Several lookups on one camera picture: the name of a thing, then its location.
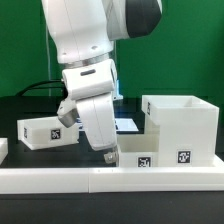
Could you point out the white drawer cabinet frame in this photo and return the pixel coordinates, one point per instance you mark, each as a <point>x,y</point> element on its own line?
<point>185,127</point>

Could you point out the white front fence rail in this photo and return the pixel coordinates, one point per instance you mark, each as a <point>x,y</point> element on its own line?
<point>94,180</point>

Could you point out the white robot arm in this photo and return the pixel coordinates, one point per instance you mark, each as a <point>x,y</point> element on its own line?
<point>84,32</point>

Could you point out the fiducial marker sheet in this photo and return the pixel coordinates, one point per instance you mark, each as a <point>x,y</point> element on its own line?
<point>121,124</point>

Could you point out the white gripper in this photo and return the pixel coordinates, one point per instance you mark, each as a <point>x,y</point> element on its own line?
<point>97,117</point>

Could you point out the white left fence block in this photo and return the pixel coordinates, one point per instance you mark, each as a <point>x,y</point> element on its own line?
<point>3,149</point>

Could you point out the white right fence rail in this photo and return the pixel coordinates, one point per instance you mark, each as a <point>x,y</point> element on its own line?
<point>217,162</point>

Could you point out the white drawer box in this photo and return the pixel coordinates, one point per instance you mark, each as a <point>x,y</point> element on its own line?
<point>138,150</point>
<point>47,132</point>

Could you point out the white fence rail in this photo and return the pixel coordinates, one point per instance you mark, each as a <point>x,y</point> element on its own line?
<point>217,162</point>
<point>94,180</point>

